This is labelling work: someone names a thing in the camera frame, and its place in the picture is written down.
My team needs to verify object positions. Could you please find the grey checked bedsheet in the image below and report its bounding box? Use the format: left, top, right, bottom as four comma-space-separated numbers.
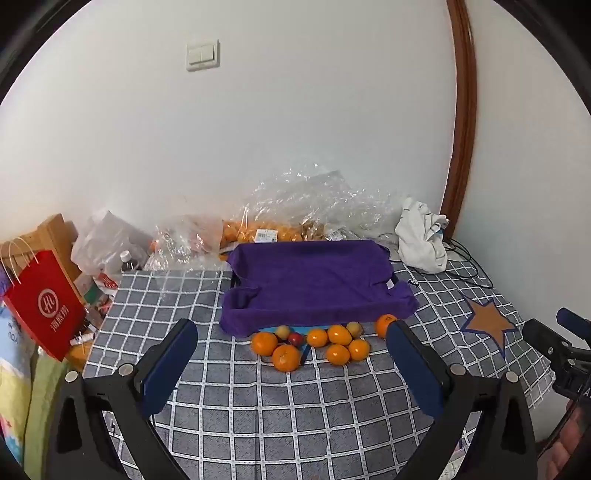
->
83, 249, 555, 480

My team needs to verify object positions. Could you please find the colourful printed blanket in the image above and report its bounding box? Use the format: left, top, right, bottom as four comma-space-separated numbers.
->
0, 272, 38, 467

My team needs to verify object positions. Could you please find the red paper bag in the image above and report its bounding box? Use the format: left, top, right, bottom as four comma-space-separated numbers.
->
0, 237, 88, 362

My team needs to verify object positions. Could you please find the clear bag of mandarins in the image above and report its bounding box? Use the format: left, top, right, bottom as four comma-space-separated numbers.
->
221, 219, 305, 245

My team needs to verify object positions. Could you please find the white crumpled cloth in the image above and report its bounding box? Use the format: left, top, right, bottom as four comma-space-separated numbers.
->
395, 198, 450, 274

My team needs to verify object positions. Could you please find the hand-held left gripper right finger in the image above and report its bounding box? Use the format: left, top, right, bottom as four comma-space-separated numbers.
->
386, 318, 539, 480

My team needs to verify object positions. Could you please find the light wooden furniture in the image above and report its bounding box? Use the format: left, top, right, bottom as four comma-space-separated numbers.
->
0, 213, 86, 305

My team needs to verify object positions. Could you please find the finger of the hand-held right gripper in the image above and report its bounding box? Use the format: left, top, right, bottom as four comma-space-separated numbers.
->
523, 318, 574, 357
556, 307, 591, 336

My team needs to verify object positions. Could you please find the white plastic bag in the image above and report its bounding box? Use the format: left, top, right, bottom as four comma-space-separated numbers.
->
71, 210, 151, 278

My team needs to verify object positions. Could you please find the person's right hand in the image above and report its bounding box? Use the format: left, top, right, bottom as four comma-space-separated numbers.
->
540, 406, 591, 480

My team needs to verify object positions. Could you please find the light green cloth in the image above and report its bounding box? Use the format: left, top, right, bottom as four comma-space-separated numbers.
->
25, 351, 70, 476

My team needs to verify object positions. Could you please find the large clear plastic wrap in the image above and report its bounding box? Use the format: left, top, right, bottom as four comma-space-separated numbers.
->
240, 164, 407, 245

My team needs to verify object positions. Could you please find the large orange mandarin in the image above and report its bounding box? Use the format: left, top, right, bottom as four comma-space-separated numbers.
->
271, 344, 302, 373

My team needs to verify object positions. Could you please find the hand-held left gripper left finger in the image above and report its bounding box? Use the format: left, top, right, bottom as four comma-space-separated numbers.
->
46, 318, 199, 480

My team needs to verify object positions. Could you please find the brown wooden door frame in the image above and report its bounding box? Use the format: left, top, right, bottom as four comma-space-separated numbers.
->
438, 0, 478, 227

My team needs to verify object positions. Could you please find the white light switch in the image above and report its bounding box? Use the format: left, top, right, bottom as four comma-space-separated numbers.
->
186, 40, 221, 71

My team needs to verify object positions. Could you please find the black cable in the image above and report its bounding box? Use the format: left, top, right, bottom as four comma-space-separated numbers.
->
436, 235, 497, 291

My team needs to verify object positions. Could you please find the red and white packet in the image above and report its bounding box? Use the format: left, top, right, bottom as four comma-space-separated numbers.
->
92, 272, 121, 301

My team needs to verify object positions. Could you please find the purple towel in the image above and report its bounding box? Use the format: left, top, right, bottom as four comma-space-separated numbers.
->
219, 240, 420, 335

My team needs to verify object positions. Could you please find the clear plastic bag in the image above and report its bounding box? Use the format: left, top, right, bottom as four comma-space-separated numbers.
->
145, 215, 227, 271

